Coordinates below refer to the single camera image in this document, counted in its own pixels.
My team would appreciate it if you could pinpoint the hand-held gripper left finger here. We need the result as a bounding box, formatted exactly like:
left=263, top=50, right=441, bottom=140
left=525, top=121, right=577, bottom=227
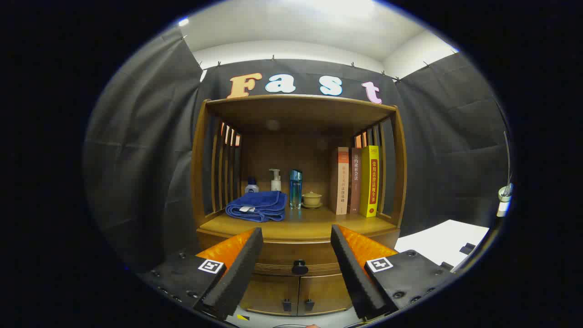
left=139, top=227, right=265, bottom=321

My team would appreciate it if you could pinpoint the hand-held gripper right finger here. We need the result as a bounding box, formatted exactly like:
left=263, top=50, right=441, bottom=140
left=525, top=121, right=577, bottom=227
left=330, top=224, right=456, bottom=320

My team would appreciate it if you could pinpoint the wooden drawer with black knob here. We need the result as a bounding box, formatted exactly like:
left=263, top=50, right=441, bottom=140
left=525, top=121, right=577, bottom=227
left=197, top=228, right=401, bottom=277

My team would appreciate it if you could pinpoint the wooden cabinet door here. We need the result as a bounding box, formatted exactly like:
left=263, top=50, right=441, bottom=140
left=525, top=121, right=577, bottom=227
left=298, top=273, right=353, bottom=316
left=240, top=273, right=300, bottom=316

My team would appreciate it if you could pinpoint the wooden countertop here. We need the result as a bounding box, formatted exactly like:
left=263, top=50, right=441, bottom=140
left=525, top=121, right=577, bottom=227
left=199, top=207, right=399, bottom=241

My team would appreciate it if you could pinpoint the wooden cabinet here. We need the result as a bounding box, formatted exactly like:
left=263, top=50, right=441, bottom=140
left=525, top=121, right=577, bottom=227
left=190, top=94, right=408, bottom=317

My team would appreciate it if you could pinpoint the folded blue towel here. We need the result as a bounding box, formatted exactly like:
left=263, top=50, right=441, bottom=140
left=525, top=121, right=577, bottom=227
left=225, top=190, right=288, bottom=223

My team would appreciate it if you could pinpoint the white table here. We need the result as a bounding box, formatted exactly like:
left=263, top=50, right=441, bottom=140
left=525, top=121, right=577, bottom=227
left=394, top=220, right=490, bottom=269

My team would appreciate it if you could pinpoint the brown book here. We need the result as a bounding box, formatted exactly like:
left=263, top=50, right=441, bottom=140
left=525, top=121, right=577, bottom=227
left=348, top=148, right=363, bottom=215

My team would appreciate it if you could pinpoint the beige book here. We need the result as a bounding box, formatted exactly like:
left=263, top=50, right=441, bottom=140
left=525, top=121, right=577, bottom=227
left=331, top=147, right=350, bottom=215

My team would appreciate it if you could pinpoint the yellow book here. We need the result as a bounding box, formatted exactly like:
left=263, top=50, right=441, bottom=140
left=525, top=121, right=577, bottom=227
left=360, top=145, right=380, bottom=218

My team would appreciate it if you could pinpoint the tall blue glass bottle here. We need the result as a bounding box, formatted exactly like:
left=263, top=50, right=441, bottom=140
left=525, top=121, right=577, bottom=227
left=290, top=169, right=303, bottom=210

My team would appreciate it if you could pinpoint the white cylindrical device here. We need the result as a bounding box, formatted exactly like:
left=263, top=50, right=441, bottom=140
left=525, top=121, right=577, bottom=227
left=497, top=184, right=514, bottom=217

